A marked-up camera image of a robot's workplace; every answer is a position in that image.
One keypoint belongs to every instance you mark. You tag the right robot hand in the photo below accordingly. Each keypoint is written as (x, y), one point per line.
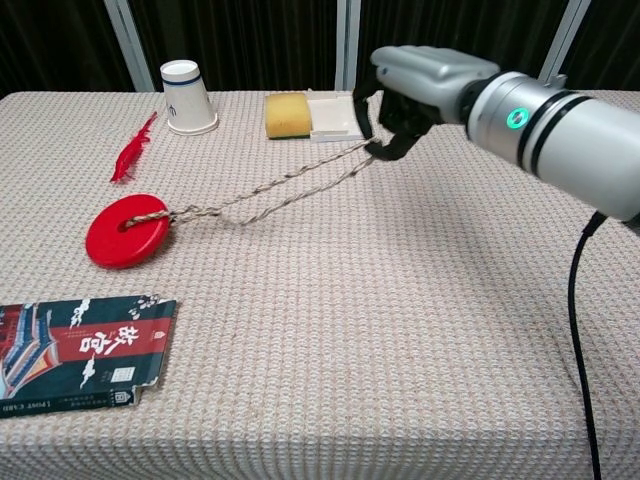
(430, 75)

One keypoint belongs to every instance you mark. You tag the red disc with hole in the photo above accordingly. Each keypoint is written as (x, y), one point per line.
(107, 240)

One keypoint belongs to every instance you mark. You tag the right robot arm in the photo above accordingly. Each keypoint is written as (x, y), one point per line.
(550, 130)

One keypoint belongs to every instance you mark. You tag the white plastic tray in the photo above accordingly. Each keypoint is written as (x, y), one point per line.
(332, 117)

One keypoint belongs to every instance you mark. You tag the yellow sponge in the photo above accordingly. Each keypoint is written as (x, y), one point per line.
(286, 116)

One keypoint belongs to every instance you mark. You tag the white paper cup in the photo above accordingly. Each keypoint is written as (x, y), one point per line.
(187, 102)

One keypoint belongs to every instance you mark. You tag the woven beige tablecloth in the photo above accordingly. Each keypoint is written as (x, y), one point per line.
(350, 325)

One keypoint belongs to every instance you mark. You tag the red feather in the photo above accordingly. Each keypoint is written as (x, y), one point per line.
(131, 151)

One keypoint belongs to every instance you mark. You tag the dark green postcard box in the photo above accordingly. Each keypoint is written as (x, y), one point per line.
(75, 350)

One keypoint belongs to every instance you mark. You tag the grey metal frame post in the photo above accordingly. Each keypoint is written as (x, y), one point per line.
(347, 44)
(129, 42)
(567, 32)

